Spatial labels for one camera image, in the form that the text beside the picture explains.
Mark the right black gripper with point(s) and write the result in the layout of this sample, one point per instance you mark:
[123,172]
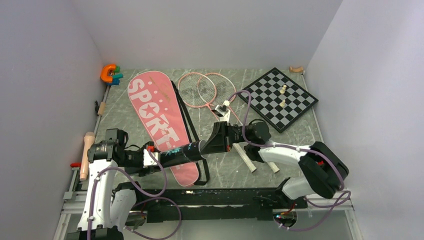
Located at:
[221,140]

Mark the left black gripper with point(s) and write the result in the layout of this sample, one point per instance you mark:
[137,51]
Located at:
[143,171]

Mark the black shuttlecock tube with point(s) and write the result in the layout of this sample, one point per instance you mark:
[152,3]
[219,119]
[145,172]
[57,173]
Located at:
[187,153]

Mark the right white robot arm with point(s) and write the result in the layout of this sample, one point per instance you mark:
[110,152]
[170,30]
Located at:
[322,172]

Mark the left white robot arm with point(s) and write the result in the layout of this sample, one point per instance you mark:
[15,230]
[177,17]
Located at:
[106,208]

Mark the right pink badminton racket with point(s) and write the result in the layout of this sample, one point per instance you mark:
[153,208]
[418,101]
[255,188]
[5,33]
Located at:
[224,88]

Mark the pink badminton racket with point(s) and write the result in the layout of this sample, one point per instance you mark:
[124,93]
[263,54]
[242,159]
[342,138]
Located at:
[199,94]
[224,88]

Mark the left pink badminton racket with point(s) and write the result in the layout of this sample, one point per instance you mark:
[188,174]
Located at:
[199,94]

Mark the red clamp knob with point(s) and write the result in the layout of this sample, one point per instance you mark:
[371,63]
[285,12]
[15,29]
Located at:
[75,165]

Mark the small wooden brush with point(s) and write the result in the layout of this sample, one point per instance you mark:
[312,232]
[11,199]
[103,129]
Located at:
[99,107]

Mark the pink racket bag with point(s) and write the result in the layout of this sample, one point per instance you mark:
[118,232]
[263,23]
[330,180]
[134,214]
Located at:
[154,98]

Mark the black white chessboard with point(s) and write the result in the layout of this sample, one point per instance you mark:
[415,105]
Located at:
[264,87]

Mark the white chess piece upper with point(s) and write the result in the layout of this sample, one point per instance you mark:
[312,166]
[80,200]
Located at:
[283,89]

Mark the blue green toy blocks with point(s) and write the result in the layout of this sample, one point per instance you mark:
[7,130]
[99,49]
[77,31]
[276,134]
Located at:
[116,77]

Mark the orange C toy block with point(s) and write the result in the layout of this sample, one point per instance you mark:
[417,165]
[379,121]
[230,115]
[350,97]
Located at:
[107,73]

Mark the wooden arch block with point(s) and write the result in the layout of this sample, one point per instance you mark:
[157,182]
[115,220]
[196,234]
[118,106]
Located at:
[298,69]

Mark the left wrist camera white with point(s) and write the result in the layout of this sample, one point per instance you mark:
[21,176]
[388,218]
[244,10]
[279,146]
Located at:
[150,159]

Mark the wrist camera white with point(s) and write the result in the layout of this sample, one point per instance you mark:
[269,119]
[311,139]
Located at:
[222,111]
[150,159]

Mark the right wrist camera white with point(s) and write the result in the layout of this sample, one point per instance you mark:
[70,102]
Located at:
[222,111]

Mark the beige handle tool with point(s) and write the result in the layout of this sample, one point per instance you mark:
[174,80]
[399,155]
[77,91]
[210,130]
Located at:
[88,140]

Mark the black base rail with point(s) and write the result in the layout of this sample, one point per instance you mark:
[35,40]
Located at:
[216,204]

